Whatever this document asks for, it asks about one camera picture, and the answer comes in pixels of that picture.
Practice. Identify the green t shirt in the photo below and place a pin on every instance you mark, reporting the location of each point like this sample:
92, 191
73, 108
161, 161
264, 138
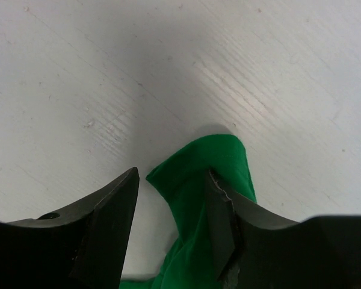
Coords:
180, 180

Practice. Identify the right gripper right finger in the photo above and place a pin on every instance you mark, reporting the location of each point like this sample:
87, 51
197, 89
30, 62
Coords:
255, 248

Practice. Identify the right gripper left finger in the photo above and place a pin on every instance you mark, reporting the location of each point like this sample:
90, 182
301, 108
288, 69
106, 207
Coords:
81, 245

